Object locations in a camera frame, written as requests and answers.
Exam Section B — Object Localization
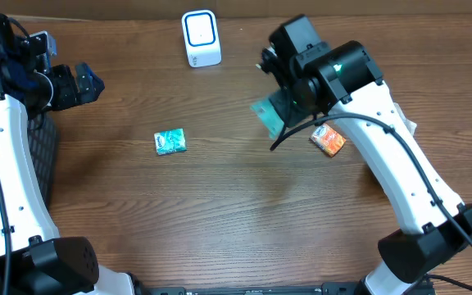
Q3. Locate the beige snack pouch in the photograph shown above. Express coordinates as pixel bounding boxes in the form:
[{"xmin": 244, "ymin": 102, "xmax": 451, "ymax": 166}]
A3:
[{"xmin": 394, "ymin": 102, "xmax": 417, "ymax": 136}]

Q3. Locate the teal wipes packet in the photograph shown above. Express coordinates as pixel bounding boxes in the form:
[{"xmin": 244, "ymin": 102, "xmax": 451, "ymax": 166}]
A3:
[{"xmin": 250, "ymin": 98, "xmax": 284, "ymax": 139}]

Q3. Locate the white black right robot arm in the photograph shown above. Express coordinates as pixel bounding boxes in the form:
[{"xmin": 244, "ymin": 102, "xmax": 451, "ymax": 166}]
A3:
[{"xmin": 254, "ymin": 15, "xmax": 472, "ymax": 294}]

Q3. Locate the orange Kleenex tissue pack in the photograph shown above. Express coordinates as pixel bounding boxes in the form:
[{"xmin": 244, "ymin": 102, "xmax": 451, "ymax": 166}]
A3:
[{"xmin": 310, "ymin": 124, "xmax": 346, "ymax": 157}]

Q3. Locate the teal Kleenex tissue pack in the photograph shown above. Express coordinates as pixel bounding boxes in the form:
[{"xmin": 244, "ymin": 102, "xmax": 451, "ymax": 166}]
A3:
[{"xmin": 154, "ymin": 129, "xmax": 187, "ymax": 156}]

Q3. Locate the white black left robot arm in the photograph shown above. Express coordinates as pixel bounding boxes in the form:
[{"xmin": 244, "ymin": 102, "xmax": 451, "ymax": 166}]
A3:
[{"xmin": 0, "ymin": 13, "xmax": 143, "ymax": 294}]

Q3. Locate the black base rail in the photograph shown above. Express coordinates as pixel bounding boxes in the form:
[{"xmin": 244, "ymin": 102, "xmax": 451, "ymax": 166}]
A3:
[{"xmin": 135, "ymin": 282, "xmax": 370, "ymax": 295}]

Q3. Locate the grey plastic basket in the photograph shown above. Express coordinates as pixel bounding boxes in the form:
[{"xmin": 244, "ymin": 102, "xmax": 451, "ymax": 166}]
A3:
[{"xmin": 27, "ymin": 114, "xmax": 59, "ymax": 207}]

